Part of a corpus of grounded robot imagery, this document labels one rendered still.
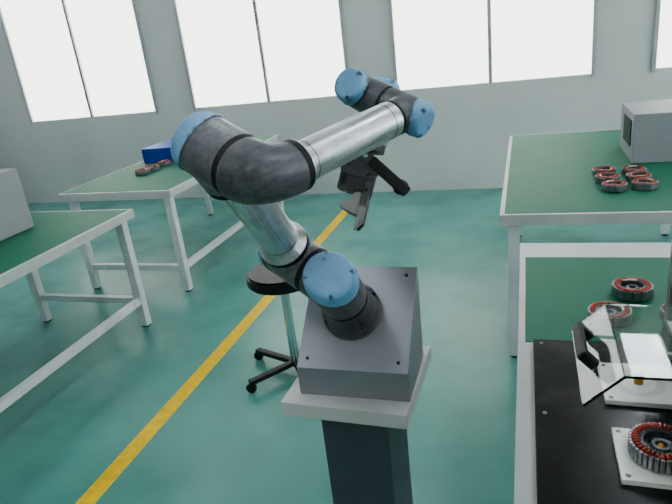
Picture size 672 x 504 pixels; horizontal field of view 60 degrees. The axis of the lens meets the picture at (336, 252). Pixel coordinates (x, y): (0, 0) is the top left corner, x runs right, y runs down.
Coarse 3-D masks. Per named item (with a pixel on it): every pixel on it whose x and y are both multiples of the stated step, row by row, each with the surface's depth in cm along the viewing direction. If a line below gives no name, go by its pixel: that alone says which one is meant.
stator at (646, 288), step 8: (616, 280) 179; (624, 280) 178; (632, 280) 179; (640, 280) 177; (616, 288) 175; (624, 288) 174; (632, 288) 175; (640, 288) 172; (648, 288) 172; (616, 296) 176; (624, 296) 173; (632, 296) 172; (640, 296) 171; (648, 296) 172
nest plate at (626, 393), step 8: (624, 384) 131; (632, 384) 131; (648, 384) 130; (656, 384) 130; (664, 384) 130; (608, 392) 129; (616, 392) 129; (624, 392) 128; (632, 392) 128; (640, 392) 128; (648, 392) 128; (656, 392) 127; (664, 392) 127; (608, 400) 127; (616, 400) 126; (624, 400) 126; (632, 400) 126; (640, 400) 125; (648, 400) 125; (656, 400) 125; (664, 400) 124; (664, 408) 124
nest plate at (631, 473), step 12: (612, 432) 117; (624, 432) 117; (624, 444) 114; (624, 456) 111; (624, 468) 108; (636, 468) 107; (624, 480) 105; (636, 480) 105; (648, 480) 104; (660, 480) 104
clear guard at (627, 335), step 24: (600, 312) 107; (624, 312) 104; (648, 312) 103; (600, 336) 101; (624, 336) 97; (648, 336) 96; (576, 360) 102; (600, 360) 95; (624, 360) 91; (648, 360) 90; (600, 384) 90
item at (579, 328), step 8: (576, 328) 102; (584, 328) 103; (576, 336) 100; (584, 336) 99; (592, 336) 103; (576, 344) 98; (584, 344) 97; (576, 352) 96; (584, 352) 94; (584, 360) 95; (592, 360) 94; (592, 368) 95
